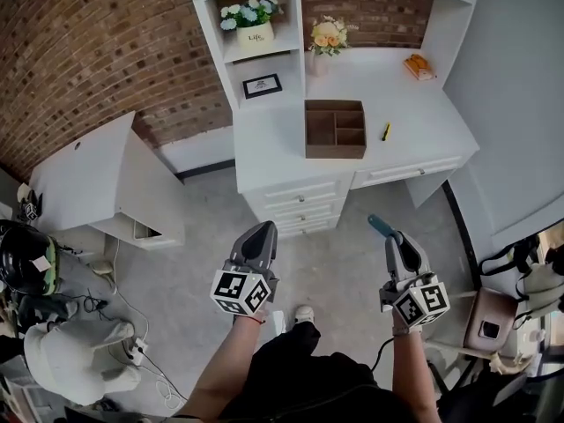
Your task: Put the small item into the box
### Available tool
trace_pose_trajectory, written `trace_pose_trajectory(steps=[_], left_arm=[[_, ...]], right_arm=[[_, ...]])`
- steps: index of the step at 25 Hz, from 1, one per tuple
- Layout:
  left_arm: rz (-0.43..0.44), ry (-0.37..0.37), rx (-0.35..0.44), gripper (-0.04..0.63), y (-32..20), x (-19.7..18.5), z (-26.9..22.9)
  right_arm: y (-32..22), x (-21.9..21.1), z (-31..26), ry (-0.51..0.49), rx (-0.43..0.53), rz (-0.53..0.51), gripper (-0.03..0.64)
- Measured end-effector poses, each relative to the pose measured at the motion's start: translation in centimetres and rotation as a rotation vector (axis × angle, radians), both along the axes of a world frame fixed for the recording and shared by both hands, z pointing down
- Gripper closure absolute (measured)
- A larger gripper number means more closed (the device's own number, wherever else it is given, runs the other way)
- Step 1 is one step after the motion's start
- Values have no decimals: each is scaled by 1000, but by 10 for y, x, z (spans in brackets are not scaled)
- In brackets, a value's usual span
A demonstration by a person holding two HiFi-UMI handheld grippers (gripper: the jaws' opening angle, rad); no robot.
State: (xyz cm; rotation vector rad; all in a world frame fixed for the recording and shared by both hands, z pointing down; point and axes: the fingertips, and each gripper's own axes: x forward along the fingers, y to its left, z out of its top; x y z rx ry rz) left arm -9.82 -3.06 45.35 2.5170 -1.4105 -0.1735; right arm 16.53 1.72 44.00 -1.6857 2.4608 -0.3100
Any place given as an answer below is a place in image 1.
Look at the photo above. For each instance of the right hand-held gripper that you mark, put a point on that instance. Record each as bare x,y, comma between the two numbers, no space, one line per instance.
418,302

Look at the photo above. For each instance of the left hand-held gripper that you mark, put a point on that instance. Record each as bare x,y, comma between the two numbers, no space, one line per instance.
247,254

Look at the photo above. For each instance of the brown wooden compartment box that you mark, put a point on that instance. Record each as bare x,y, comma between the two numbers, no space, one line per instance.
328,150

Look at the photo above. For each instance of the small yellow black item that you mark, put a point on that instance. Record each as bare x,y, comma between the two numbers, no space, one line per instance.
386,131

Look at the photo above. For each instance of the person's right forearm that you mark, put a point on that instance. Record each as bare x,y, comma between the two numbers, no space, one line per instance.
412,368

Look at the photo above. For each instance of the person's left forearm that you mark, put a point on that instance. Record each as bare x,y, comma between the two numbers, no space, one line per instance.
229,359

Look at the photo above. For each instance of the person's white shoe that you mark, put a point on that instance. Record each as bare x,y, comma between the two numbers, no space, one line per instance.
304,313

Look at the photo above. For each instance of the grey wristband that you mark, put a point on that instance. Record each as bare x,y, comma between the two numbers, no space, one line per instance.
404,331

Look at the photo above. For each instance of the white desk with hutch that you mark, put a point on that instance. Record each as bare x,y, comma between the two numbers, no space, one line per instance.
273,148

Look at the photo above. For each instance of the pink brown chair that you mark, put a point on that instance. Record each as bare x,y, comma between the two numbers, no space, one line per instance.
491,311

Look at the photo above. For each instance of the person's black clothing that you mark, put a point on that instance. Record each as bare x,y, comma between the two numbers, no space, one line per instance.
308,381

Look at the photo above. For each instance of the beige slipper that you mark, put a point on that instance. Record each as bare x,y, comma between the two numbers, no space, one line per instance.
102,268

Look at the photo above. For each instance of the white power strip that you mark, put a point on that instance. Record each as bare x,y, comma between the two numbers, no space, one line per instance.
137,351

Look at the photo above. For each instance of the smartphone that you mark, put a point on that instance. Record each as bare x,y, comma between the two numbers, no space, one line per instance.
489,329

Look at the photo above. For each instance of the white side cabinet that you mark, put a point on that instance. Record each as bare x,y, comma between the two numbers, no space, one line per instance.
88,174

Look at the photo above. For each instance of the black chair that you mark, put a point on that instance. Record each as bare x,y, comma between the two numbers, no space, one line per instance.
480,390

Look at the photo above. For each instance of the vase with orange flowers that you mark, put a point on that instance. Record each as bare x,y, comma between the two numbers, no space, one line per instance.
327,38

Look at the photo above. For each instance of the idle hand-held gripper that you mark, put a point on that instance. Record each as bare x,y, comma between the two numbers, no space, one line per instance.
31,210

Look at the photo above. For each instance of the white pot with blue flowers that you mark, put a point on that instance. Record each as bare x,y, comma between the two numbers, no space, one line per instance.
253,33

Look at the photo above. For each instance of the black green helmet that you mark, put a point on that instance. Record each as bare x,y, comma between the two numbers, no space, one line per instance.
24,258

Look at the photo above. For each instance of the black picture frame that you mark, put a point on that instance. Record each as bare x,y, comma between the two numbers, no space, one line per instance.
262,86

